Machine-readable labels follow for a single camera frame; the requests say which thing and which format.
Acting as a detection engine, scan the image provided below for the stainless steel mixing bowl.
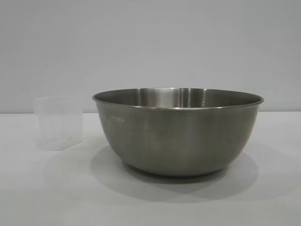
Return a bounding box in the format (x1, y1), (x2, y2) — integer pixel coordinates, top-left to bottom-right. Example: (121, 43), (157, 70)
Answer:
(91, 87), (264, 177)

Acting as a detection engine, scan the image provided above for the clear plastic measuring cup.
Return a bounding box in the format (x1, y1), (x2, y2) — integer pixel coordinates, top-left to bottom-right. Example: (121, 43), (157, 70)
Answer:
(33, 97), (82, 151)

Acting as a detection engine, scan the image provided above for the white tablecloth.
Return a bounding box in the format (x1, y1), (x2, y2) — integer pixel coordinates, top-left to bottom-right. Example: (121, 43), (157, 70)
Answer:
(0, 113), (301, 226)

